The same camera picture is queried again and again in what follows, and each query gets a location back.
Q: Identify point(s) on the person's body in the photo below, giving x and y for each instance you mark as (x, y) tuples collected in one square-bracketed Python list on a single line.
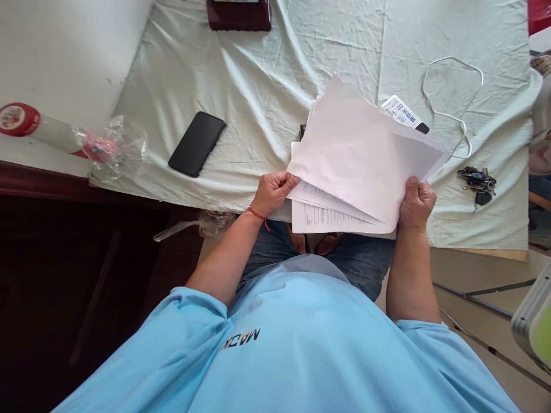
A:
[(284, 344)]

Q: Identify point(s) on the bunch of keys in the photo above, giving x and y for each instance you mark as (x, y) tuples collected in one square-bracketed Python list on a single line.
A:
[(477, 180)]

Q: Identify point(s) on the pale green wrinkled cloth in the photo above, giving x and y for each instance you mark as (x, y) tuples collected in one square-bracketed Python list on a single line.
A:
[(267, 77)]

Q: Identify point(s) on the person's left fingers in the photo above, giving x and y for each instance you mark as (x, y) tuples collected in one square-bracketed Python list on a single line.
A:
[(275, 176)]

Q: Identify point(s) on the white and blue small carton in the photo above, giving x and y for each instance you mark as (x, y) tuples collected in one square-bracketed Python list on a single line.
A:
[(398, 108)]

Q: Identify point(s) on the red plastic object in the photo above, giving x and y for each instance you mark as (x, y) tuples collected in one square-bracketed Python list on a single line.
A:
[(540, 15)]

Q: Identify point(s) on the person's left hand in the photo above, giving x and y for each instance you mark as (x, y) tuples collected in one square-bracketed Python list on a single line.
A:
[(271, 191)]

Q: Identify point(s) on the white canister with red lid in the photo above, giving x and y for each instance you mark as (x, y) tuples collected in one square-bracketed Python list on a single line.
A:
[(26, 122)]

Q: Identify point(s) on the dark wooden cabinet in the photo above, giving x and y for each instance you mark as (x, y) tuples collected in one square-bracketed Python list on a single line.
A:
[(64, 279)]

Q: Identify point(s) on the black smartphone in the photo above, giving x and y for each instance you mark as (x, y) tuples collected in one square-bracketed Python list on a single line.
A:
[(197, 144)]

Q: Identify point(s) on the person's right thumb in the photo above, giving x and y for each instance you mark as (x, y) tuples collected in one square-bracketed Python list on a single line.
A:
[(412, 189)]

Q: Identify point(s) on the stack of white paper sheets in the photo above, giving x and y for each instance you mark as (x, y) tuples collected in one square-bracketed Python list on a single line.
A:
[(361, 155)]

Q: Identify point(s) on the person's legs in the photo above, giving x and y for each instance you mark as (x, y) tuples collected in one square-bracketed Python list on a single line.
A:
[(366, 262)]

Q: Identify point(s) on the person's right hand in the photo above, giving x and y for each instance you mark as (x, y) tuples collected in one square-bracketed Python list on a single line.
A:
[(417, 211)]

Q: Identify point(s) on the person's left thumb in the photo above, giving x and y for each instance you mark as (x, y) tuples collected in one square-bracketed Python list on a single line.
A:
[(291, 181)]

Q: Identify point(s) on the pink item in clear wrap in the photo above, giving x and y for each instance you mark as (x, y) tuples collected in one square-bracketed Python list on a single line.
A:
[(103, 148)]

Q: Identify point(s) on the dark red box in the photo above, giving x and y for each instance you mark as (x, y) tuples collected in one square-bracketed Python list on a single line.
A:
[(239, 17)]

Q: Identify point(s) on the clear plastic bag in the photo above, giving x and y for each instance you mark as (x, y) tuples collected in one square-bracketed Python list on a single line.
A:
[(202, 223)]

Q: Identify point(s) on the metal frame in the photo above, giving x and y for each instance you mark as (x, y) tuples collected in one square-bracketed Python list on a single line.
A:
[(478, 301)]

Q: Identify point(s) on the white and green case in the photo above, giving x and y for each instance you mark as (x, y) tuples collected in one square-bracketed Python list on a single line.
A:
[(536, 322)]

